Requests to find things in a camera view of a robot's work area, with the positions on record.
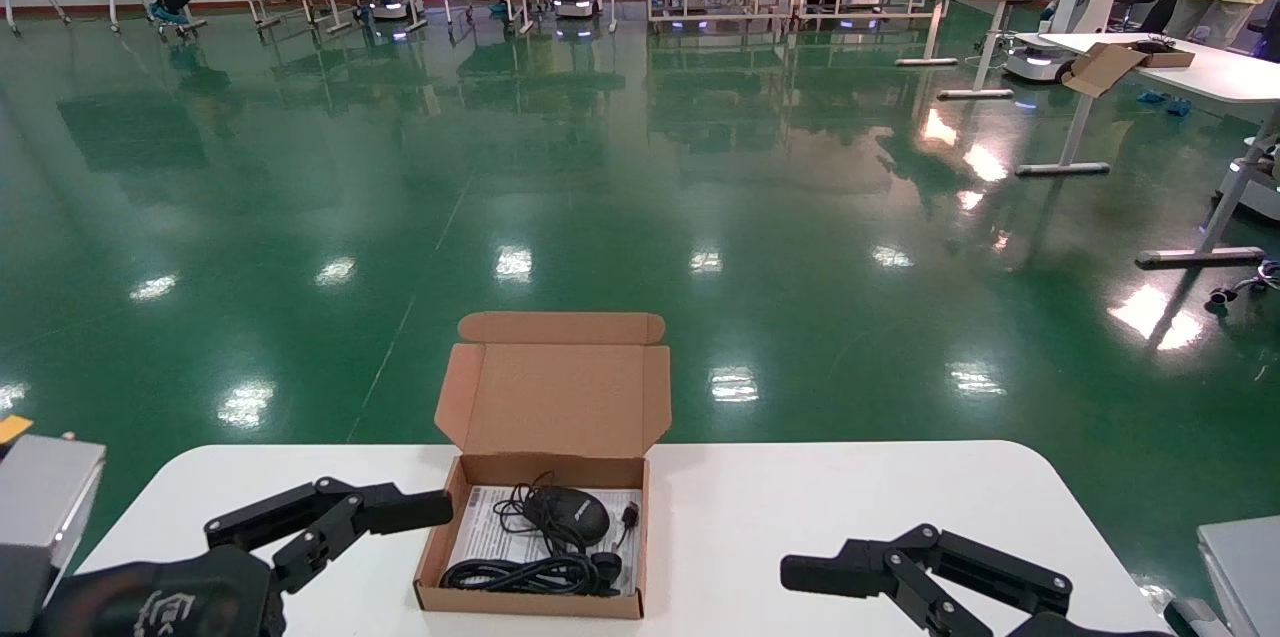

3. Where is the black covered left gripper body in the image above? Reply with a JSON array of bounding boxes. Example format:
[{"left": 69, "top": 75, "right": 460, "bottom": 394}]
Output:
[{"left": 40, "top": 545, "right": 288, "bottom": 637}]

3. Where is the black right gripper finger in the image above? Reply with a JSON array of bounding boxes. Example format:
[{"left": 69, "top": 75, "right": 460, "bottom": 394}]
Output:
[
  {"left": 781, "top": 524, "right": 1073, "bottom": 615},
  {"left": 781, "top": 555, "right": 991, "bottom": 637}
]

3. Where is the black covered right gripper body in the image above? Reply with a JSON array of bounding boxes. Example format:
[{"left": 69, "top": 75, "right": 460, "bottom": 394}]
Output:
[{"left": 1005, "top": 612, "right": 1176, "bottom": 637}]

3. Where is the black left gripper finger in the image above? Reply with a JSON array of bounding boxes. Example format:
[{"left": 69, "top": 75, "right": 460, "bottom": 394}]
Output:
[
  {"left": 270, "top": 505, "right": 454, "bottom": 594},
  {"left": 204, "top": 477, "right": 454, "bottom": 550}
]

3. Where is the brown cardboard storage box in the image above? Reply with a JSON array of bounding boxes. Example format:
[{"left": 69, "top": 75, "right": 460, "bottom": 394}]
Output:
[{"left": 413, "top": 311, "right": 673, "bottom": 620}]

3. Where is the open flat cardboard box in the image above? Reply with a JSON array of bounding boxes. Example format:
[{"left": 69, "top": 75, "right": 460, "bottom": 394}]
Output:
[{"left": 1062, "top": 38, "right": 1197, "bottom": 99}]

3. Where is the small white grey device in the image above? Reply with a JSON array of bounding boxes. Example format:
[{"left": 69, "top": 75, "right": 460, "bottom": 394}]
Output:
[{"left": 1163, "top": 595, "right": 1233, "bottom": 637}]

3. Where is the white printed paper manual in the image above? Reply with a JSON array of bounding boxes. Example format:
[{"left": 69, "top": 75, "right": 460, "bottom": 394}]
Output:
[{"left": 446, "top": 484, "right": 642, "bottom": 599}]

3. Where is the office chair wheel base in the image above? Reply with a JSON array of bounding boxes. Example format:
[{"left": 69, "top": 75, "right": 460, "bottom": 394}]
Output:
[{"left": 1205, "top": 260, "right": 1280, "bottom": 314}]

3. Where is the black round stool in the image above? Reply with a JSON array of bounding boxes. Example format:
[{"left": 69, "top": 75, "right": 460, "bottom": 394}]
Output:
[{"left": 148, "top": 2, "right": 208, "bottom": 42}]

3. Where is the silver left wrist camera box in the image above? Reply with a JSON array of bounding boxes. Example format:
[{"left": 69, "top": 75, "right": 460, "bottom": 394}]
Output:
[{"left": 0, "top": 434, "right": 106, "bottom": 608}]

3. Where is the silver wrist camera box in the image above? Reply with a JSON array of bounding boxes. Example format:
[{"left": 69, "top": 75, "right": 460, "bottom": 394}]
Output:
[
  {"left": 1198, "top": 517, "right": 1280, "bottom": 637},
  {"left": 0, "top": 434, "right": 106, "bottom": 608}
]

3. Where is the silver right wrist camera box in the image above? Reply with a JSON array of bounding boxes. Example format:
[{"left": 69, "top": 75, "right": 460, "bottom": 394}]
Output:
[{"left": 1198, "top": 517, "right": 1280, "bottom": 637}]

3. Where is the black wired computer mouse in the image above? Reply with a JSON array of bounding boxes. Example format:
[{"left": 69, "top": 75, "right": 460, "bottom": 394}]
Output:
[{"left": 493, "top": 472, "right": 642, "bottom": 558}]

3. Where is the metal stand frame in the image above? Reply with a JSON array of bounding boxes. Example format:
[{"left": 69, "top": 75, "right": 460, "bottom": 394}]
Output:
[{"left": 1013, "top": 31, "right": 1280, "bottom": 270}]

